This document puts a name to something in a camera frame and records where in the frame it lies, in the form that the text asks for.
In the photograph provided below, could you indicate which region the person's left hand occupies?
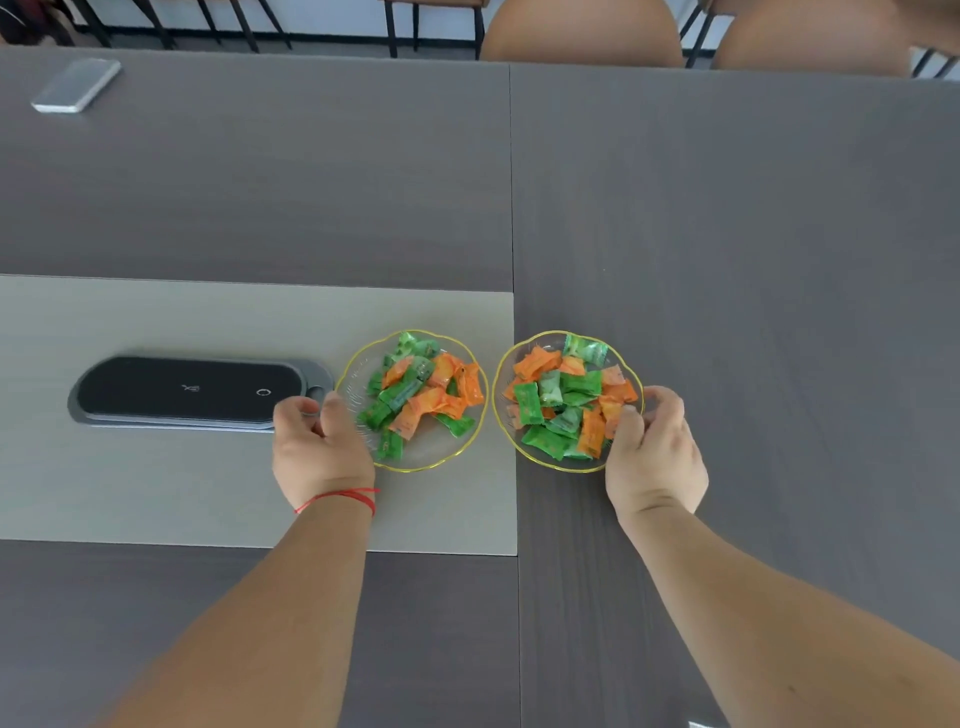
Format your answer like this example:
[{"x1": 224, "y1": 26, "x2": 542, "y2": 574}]
[{"x1": 272, "y1": 391, "x2": 377, "y2": 514}]

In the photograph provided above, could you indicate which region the black wireless charging pad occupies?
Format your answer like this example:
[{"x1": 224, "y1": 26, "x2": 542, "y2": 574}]
[{"x1": 67, "y1": 355, "x2": 336, "y2": 434}]

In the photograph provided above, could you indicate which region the person's right hand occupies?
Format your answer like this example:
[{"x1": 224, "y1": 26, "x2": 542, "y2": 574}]
[{"x1": 604, "y1": 385, "x2": 710, "y2": 528}]

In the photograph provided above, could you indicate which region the brown chair back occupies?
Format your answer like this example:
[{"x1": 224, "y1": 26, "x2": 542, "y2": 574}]
[
  {"x1": 711, "y1": 0, "x2": 913, "y2": 78},
  {"x1": 480, "y1": 0, "x2": 685, "y2": 69}
]

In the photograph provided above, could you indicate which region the gold-rimmed glass dish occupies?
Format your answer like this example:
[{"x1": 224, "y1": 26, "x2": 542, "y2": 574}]
[
  {"x1": 492, "y1": 330, "x2": 646, "y2": 474},
  {"x1": 335, "y1": 330, "x2": 490, "y2": 474}
]

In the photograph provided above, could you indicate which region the silver smartphone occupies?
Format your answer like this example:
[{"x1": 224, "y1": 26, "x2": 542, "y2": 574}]
[{"x1": 30, "y1": 57, "x2": 123, "y2": 115}]

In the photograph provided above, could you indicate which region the black metal chair frame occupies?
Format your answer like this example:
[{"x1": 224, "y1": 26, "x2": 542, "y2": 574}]
[
  {"x1": 71, "y1": 0, "x2": 294, "y2": 54},
  {"x1": 678, "y1": 0, "x2": 740, "y2": 69},
  {"x1": 384, "y1": 0, "x2": 489, "y2": 60}
]

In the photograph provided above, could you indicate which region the person's right forearm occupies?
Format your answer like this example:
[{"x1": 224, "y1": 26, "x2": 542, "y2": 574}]
[{"x1": 618, "y1": 498, "x2": 960, "y2": 728}]

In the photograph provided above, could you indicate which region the grey table mat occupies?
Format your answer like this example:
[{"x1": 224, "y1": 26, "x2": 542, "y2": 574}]
[{"x1": 0, "y1": 274, "x2": 519, "y2": 557}]

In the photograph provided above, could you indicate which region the person's left forearm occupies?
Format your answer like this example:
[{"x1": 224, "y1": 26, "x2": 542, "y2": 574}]
[{"x1": 93, "y1": 491, "x2": 377, "y2": 728}]

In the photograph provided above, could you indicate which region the pile of green orange candies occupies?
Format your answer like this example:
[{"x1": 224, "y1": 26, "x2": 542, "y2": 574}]
[
  {"x1": 504, "y1": 334, "x2": 640, "y2": 461},
  {"x1": 357, "y1": 331, "x2": 486, "y2": 462}
]

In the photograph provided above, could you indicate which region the red string bracelet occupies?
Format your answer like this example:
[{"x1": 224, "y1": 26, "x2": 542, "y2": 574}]
[{"x1": 294, "y1": 487, "x2": 381, "y2": 517}]

